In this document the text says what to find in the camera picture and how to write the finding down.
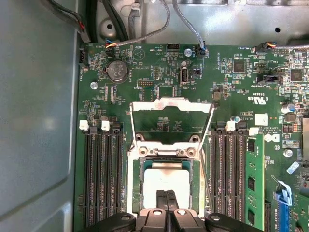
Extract black expansion slot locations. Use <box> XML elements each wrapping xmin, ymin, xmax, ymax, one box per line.
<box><xmin>264</xmin><ymin>203</ymin><xmax>272</xmax><ymax>232</ymax></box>

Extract green motherboard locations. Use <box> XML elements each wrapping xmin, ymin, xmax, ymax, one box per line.
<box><xmin>73</xmin><ymin>43</ymin><xmax>309</xmax><ymax>232</ymax></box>

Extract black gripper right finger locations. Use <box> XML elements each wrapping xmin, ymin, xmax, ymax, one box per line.
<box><xmin>168</xmin><ymin>190</ymin><xmax>264</xmax><ymax>232</ymax></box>

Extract blue expansion slot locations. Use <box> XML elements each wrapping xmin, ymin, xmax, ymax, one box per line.
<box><xmin>276</xmin><ymin>200</ymin><xmax>294</xmax><ymax>232</ymax></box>

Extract round coin battery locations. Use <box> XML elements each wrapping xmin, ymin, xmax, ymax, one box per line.
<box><xmin>103</xmin><ymin>60</ymin><xmax>128</xmax><ymax>84</ymax></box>

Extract pale blue slot latch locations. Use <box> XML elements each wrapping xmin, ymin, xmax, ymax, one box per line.
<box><xmin>272</xmin><ymin>178</ymin><xmax>294</xmax><ymax>206</ymax></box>

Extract grey braided wire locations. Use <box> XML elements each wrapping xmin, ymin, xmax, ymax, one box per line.
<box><xmin>251</xmin><ymin>41</ymin><xmax>309</xmax><ymax>54</ymax></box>
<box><xmin>171</xmin><ymin>0</ymin><xmax>206</xmax><ymax>55</ymax></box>
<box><xmin>106</xmin><ymin>0</ymin><xmax>171</xmax><ymax>49</ymax></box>

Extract metal internal USB port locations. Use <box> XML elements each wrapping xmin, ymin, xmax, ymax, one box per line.
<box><xmin>179</xmin><ymin>61</ymin><xmax>190</xmax><ymax>86</ymax></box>

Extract small cylindrical capacitor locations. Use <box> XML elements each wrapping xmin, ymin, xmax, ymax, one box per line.
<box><xmin>281</xmin><ymin>102</ymin><xmax>296</xmax><ymax>114</ymax></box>

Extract silver CPU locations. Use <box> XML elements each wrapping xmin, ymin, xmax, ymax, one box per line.
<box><xmin>140</xmin><ymin>161</ymin><xmax>201</xmax><ymax>213</ymax></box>

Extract thick black cable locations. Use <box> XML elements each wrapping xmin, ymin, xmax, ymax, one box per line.
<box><xmin>101</xmin><ymin>0</ymin><xmax>130</xmax><ymax>42</ymax></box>

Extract metal socket cover frame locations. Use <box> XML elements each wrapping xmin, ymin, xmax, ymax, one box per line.
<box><xmin>129</xmin><ymin>96</ymin><xmax>215</xmax><ymax>155</ymax></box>

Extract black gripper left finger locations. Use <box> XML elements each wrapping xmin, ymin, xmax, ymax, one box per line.
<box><xmin>79</xmin><ymin>190</ymin><xmax>169</xmax><ymax>232</ymax></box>

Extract green RAM stick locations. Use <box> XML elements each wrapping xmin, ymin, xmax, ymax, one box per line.
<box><xmin>245</xmin><ymin>134</ymin><xmax>266</xmax><ymax>232</ymax></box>

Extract metal CPU socket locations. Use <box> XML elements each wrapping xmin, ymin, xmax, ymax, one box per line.
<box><xmin>126</xmin><ymin>134</ymin><xmax>206</xmax><ymax>218</ymax></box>

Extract black flat wire bundle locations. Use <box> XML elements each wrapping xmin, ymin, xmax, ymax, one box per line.
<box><xmin>42</xmin><ymin>0</ymin><xmax>92</xmax><ymax>44</ymax></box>

